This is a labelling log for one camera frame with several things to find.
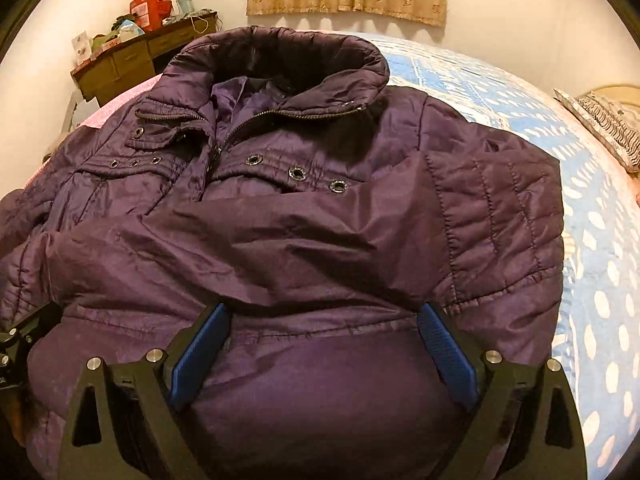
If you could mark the red box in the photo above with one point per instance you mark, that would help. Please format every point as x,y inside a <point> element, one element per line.
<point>147,10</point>

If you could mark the pink and blue printed blanket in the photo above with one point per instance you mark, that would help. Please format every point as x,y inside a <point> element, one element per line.
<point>590,260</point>

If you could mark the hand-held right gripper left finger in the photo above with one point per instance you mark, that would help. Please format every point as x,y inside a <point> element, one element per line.
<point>202,355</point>

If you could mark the cream wooden headboard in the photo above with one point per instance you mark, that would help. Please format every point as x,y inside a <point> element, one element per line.
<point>622,91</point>

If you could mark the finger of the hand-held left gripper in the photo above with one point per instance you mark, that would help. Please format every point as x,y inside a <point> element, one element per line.
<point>22,342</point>

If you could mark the white card box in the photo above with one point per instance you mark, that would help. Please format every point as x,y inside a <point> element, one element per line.
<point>82,49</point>

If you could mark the striped patterned pillow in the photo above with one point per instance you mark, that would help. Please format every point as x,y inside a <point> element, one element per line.
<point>607,120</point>

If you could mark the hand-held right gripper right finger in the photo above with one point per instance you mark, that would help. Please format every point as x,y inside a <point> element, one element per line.
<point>445,355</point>

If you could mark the blue packet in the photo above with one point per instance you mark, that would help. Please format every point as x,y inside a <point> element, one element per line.
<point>131,30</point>

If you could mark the purple padded jacket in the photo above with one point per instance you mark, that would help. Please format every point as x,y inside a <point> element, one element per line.
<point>300,235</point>

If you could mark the dark wooden desk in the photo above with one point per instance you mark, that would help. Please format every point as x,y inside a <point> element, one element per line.
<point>130,62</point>

